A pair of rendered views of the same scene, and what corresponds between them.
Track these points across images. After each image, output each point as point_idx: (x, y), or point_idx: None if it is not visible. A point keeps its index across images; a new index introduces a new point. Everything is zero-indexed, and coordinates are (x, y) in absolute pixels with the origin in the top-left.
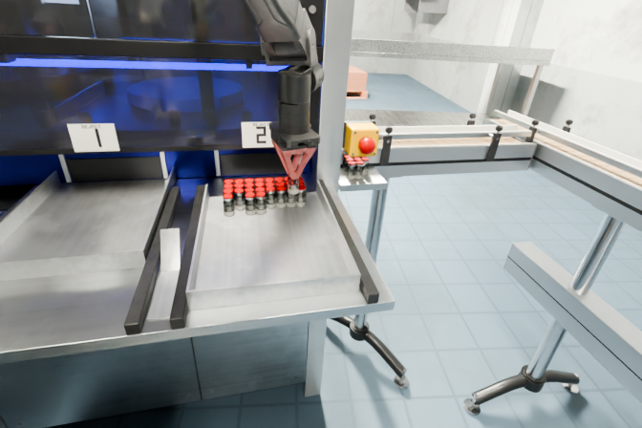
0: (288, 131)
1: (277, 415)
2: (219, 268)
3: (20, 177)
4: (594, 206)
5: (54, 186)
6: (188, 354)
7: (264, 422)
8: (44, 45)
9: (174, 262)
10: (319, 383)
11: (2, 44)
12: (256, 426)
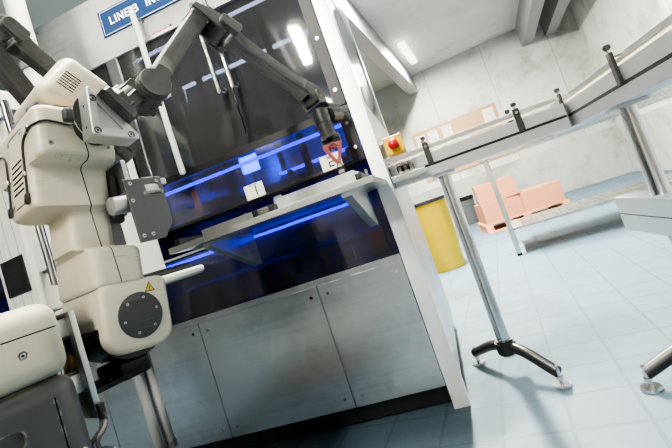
0: (323, 136)
1: (426, 422)
2: None
3: None
4: (606, 114)
5: None
6: (333, 349)
7: (413, 427)
8: (232, 154)
9: None
10: (462, 388)
11: (219, 159)
12: (406, 430)
